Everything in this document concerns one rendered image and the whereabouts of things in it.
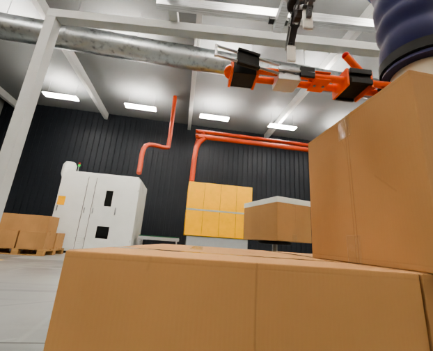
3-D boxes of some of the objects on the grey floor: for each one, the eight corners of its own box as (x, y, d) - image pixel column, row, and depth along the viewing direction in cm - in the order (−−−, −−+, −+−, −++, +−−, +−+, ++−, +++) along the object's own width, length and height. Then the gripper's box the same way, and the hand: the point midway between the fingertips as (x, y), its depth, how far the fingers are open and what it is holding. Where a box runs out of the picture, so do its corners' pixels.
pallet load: (63, 253, 633) (70, 219, 658) (42, 256, 536) (51, 216, 561) (13, 251, 618) (23, 216, 642) (-18, 253, 521) (-5, 212, 545)
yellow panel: (243, 260, 841) (246, 192, 907) (250, 263, 754) (253, 187, 821) (180, 257, 812) (187, 186, 879) (180, 259, 725) (189, 180, 792)
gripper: (326, -43, 72) (330, 12, 66) (294, 28, 96) (295, 74, 90) (301, -45, 71) (303, 10, 65) (276, 26, 95) (276, 72, 89)
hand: (298, 44), depth 78 cm, fingers open, 13 cm apart
